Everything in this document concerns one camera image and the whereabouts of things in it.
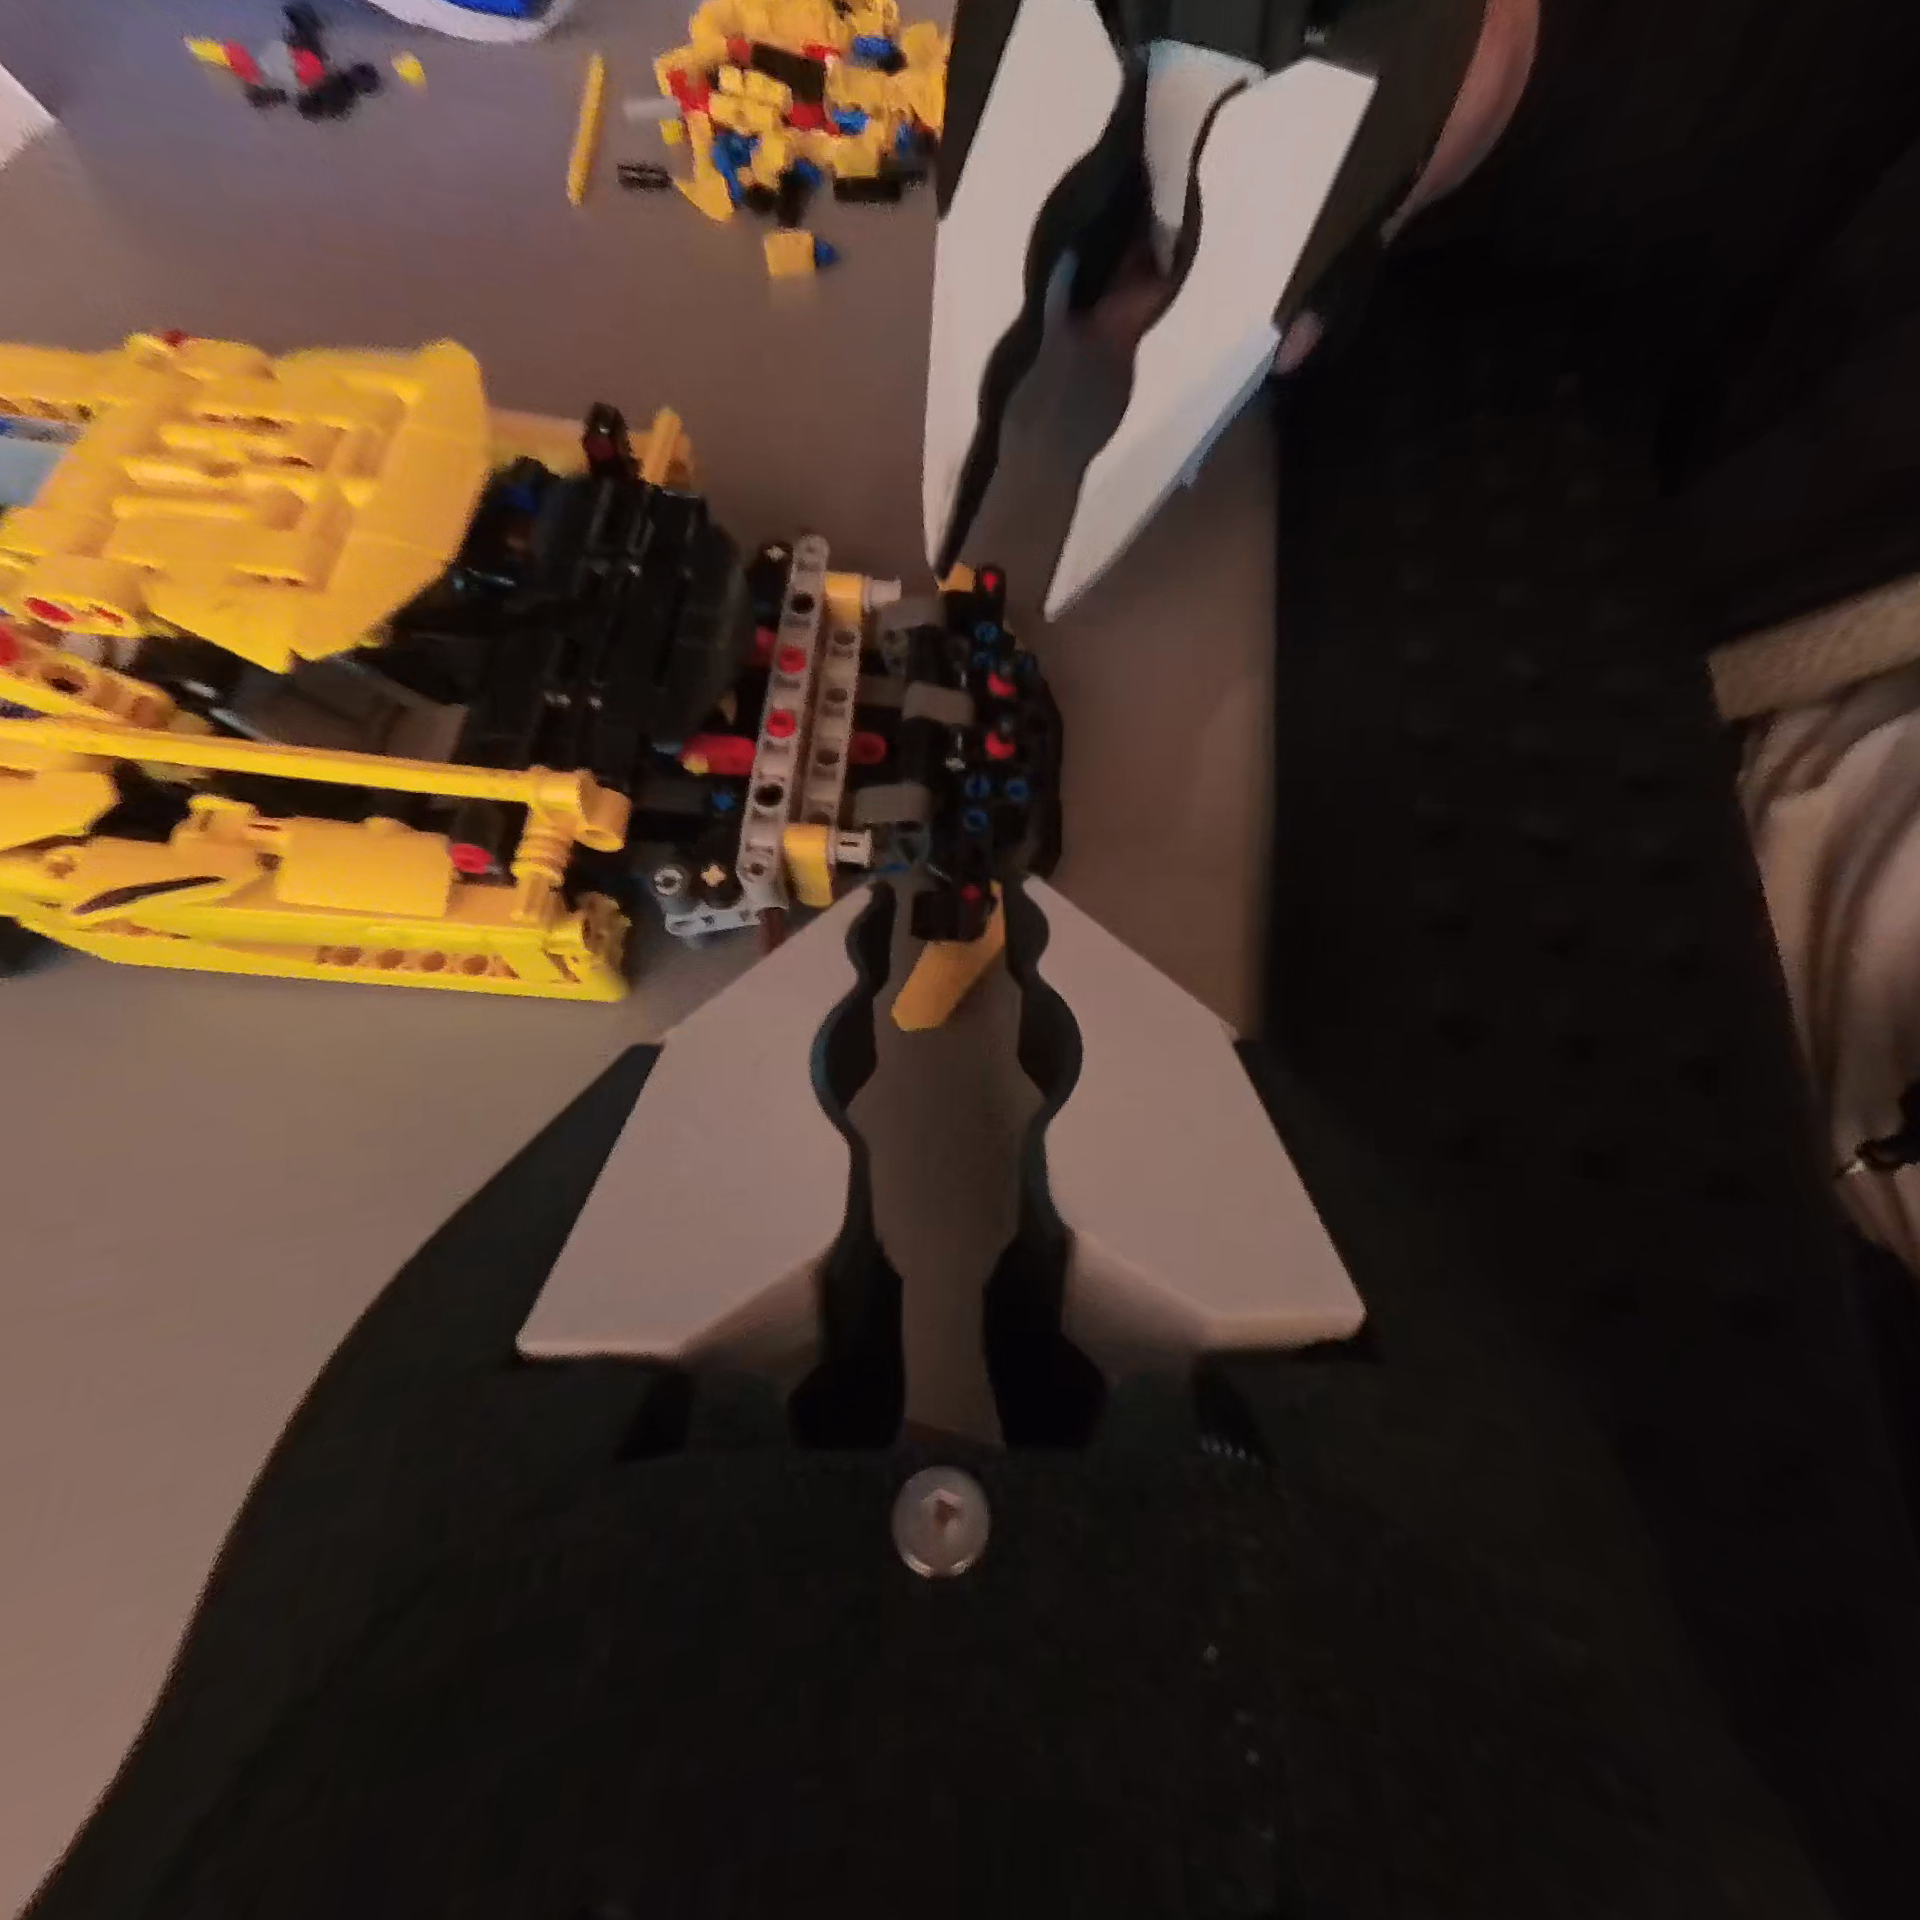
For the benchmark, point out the person's right hand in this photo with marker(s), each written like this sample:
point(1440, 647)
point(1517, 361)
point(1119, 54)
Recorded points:
point(1494, 76)

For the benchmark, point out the yellow brick with blue pin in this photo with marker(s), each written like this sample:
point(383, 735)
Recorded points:
point(792, 252)

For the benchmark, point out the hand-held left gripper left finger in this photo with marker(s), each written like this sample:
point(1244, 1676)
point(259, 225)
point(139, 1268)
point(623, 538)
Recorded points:
point(704, 1184)

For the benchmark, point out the pile of small toy bricks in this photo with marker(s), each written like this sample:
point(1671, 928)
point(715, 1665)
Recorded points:
point(781, 105)

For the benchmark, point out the blue fabric bag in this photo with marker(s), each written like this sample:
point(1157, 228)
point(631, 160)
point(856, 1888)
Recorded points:
point(487, 9)

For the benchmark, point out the small heap of black bricks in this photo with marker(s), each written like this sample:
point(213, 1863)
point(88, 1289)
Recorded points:
point(317, 82)

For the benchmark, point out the yellow toy axle rod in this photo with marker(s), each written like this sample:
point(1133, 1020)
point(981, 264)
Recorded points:
point(587, 129)

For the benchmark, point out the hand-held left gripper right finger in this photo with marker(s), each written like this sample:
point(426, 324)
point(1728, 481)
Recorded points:
point(1184, 1184)

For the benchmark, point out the yellow toy brick car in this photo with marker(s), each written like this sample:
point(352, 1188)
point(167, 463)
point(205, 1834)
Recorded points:
point(255, 495)

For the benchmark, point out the person's pale trousers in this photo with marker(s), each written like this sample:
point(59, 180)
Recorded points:
point(1829, 840)

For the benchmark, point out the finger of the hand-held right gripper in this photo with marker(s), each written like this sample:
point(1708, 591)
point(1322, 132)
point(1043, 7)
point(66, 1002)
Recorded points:
point(990, 180)
point(1215, 299)

